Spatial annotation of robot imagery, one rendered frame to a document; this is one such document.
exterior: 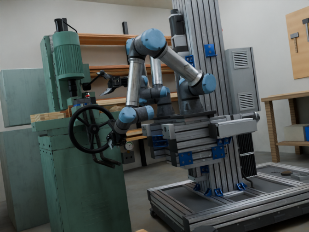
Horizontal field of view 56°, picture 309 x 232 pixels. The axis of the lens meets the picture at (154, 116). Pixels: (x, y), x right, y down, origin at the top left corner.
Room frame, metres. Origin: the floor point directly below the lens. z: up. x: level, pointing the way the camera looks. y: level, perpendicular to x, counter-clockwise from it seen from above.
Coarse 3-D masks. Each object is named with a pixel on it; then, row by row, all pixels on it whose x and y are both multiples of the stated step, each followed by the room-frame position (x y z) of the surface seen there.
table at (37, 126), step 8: (112, 112) 1.97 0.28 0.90; (48, 120) 1.77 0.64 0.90; (56, 120) 1.79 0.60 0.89; (64, 120) 1.81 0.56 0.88; (88, 120) 1.79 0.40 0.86; (96, 120) 1.81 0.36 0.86; (104, 120) 1.94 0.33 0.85; (32, 128) 1.88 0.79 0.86; (40, 128) 1.74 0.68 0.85; (48, 128) 1.76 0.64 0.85; (56, 128) 1.79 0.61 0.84
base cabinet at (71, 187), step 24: (96, 144) 1.90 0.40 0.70; (48, 168) 1.96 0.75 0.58; (72, 168) 1.81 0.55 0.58; (96, 168) 1.89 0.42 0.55; (120, 168) 1.97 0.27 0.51; (48, 192) 2.10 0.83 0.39; (72, 192) 1.80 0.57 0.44; (96, 192) 1.88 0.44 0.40; (120, 192) 1.95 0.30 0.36; (72, 216) 1.79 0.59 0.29; (96, 216) 1.86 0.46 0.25; (120, 216) 1.94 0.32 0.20
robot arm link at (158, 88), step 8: (152, 64) 2.07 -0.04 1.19; (160, 64) 2.10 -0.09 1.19; (152, 72) 2.06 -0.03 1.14; (160, 72) 2.06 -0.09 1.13; (152, 80) 2.05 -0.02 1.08; (160, 80) 2.04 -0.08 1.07; (152, 88) 2.03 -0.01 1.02; (160, 88) 2.01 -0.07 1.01; (152, 96) 2.02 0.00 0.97; (160, 96) 2.02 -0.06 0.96
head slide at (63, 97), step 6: (54, 54) 2.07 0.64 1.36; (54, 60) 2.09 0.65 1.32; (54, 66) 2.12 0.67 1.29; (60, 84) 2.06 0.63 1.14; (66, 84) 2.08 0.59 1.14; (78, 84) 2.12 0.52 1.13; (60, 90) 2.06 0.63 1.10; (66, 90) 2.08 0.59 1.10; (78, 90) 2.12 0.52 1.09; (60, 96) 2.07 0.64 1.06; (66, 96) 2.07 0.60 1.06; (78, 96) 2.12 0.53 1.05; (60, 102) 2.09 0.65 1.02; (66, 102) 2.07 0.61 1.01; (60, 108) 2.12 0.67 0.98; (66, 108) 2.07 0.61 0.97
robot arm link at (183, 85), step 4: (180, 80) 1.84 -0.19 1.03; (184, 80) 1.81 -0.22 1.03; (180, 84) 1.84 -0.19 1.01; (184, 84) 1.81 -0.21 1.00; (180, 88) 1.85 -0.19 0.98; (184, 88) 1.81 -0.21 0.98; (188, 88) 1.78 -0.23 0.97; (180, 92) 1.86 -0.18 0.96; (184, 92) 1.82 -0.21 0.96; (188, 92) 1.80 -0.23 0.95; (184, 96) 1.82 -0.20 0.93; (188, 96) 1.81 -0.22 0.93; (192, 96) 1.81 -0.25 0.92; (196, 96) 1.82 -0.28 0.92
